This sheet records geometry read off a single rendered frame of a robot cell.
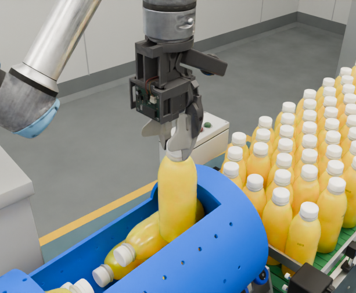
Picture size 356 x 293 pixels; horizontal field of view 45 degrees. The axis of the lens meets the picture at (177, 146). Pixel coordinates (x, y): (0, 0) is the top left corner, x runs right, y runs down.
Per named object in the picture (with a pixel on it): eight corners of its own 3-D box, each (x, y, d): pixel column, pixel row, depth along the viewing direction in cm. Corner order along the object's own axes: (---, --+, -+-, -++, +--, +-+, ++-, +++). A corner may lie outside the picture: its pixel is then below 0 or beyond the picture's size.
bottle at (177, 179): (155, 240, 83) (153, 162, 73) (163, 215, 89) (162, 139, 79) (191, 245, 82) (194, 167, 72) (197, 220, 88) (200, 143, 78)
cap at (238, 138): (248, 142, 123) (248, 136, 122) (240, 147, 120) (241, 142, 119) (236, 136, 125) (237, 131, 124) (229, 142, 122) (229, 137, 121)
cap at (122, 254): (135, 253, 83) (128, 258, 82) (133, 264, 86) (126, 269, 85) (122, 239, 85) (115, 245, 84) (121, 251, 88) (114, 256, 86)
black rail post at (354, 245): (340, 268, 109) (346, 245, 104) (345, 261, 111) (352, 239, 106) (348, 273, 108) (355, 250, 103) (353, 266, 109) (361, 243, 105)
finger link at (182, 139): (163, 171, 71) (155, 118, 67) (188, 156, 74) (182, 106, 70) (176, 176, 69) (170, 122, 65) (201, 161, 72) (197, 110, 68)
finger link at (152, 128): (133, 150, 75) (138, 106, 69) (158, 138, 78) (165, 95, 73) (146, 160, 73) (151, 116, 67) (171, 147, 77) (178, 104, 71)
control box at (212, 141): (159, 163, 129) (158, 134, 124) (203, 138, 141) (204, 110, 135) (183, 178, 123) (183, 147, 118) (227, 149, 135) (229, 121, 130)
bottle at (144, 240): (207, 207, 92) (140, 254, 81) (200, 227, 97) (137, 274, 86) (183, 187, 96) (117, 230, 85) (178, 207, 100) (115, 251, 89)
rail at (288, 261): (186, 203, 122) (186, 195, 120) (187, 201, 122) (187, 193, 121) (313, 284, 99) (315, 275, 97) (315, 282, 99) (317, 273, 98)
